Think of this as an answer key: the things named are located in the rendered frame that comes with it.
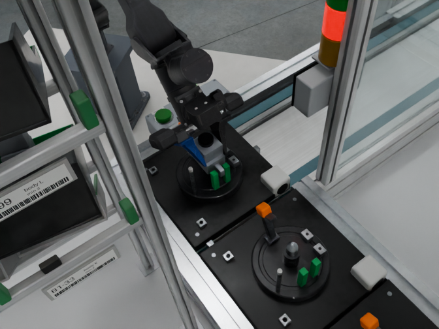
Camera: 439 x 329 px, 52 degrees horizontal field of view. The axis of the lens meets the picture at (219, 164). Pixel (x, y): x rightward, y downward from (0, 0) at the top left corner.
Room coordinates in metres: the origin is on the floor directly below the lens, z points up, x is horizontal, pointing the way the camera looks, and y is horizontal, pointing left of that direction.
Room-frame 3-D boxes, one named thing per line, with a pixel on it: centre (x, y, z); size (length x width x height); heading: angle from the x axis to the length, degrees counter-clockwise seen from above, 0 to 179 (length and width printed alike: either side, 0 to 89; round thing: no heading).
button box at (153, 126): (0.79, 0.06, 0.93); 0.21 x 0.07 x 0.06; 121
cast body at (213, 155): (0.55, 0.02, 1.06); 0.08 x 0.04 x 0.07; 31
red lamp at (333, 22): (0.55, -0.20, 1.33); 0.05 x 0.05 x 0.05
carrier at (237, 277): (0.34, -0.11, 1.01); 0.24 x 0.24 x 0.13; 31
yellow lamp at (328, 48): (0.55, -0.20, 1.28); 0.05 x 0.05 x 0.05
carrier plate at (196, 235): (0.56, 0.02, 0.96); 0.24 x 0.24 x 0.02; 31
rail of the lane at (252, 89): (0.83, -0.14, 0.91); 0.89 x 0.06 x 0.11; 121
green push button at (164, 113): (0.75, 0.12, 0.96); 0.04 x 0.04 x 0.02
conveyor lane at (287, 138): (0.69, -0.25, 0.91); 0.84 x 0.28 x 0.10; 121
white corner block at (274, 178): (0.52, -0.11, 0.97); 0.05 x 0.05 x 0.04; 31
